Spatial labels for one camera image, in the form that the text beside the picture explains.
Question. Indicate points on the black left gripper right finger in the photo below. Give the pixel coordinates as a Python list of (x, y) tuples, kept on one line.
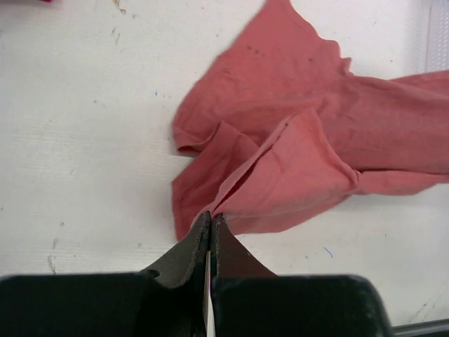
[(250, 300)]

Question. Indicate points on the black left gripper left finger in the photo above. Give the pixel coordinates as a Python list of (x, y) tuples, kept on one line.
[(166, 298)]

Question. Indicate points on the salmon pink t shirt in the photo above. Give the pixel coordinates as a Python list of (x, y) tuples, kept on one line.
[(281, 130)]

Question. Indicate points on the white plastic basket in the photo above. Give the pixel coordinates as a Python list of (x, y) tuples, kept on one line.
[(437, 38)]

